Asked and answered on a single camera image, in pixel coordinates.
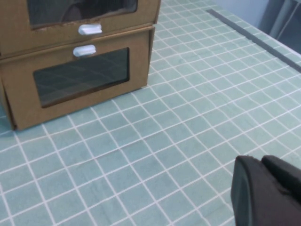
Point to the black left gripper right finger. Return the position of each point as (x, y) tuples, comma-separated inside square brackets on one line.
[(287, 180)]

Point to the cardboard drawer with window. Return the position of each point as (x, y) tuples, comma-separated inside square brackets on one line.
[(138, 70), (148, 11)]

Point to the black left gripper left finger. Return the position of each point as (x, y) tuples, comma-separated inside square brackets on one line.
[(254, 200)]

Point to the grey tape strip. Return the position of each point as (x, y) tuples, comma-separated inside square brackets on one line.
[(258, 42)]

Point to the green checked tablecloth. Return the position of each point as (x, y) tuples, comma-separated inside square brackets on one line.
[(164, 117)]

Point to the brown cardboard box shell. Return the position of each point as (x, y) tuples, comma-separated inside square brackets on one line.
[(152, 56)]

